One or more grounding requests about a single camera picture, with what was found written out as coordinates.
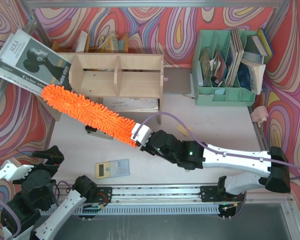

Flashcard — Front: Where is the green plastic file organizer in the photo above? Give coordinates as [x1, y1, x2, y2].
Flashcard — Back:
[191, 28, 256, 107]

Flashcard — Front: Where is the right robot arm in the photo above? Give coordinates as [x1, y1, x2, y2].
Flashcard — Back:
[132, 130, 291, 196]

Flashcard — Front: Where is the pink piggy figure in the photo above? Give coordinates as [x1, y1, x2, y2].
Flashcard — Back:
[250, 105, 269, 128]

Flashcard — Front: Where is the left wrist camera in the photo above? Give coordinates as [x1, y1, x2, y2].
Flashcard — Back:
[0, 157, 34, 181]

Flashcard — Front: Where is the grey laptop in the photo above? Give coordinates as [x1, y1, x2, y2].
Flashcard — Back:
[163, 67, 191, 94]

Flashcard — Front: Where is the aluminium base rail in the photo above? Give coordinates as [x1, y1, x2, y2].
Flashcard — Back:
[98, 184, 293, 205]

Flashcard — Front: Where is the yellow blue calculator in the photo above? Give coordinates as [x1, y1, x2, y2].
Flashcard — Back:
[95, 158, 130, 179]

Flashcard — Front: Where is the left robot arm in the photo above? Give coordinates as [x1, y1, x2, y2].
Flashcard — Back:
[0, 145, 97, 240]

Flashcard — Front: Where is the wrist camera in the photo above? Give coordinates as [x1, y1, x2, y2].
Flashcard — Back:
[0, 157, 34, 181]
[130, 123, 153, 147]

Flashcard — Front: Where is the spiral notebook under shelf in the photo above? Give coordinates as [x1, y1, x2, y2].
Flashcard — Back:
[102, 97, 159, 113]

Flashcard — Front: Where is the yellow sticky note pad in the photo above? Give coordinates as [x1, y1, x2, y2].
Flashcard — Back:
[177, 124, 190, 137]

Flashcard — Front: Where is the Twins story magazine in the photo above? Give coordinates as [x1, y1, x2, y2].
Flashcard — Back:
[0, 29, 72, 96]

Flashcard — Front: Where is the white black stapler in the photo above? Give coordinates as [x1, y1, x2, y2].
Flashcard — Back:
[85, 125, 114, 140]

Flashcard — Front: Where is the wooden bookshelf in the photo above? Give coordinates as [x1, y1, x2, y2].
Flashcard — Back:
[51, 52, 165, 125]

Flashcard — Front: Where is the blue yellow book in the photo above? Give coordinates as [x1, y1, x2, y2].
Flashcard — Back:
[244, 28, 274, 64]

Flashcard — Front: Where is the open book in organizer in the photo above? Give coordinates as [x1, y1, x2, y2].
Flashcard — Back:
[238, 58, 266, 95]

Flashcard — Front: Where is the orange chenille duster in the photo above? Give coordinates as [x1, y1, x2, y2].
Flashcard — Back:
[41, 84, 137, 148]

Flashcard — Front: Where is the pencil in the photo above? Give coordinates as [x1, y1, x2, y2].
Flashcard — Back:
[182, 94, 195, 99]

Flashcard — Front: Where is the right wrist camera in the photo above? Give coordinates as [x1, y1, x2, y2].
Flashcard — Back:
[130, 123, 153, 147]

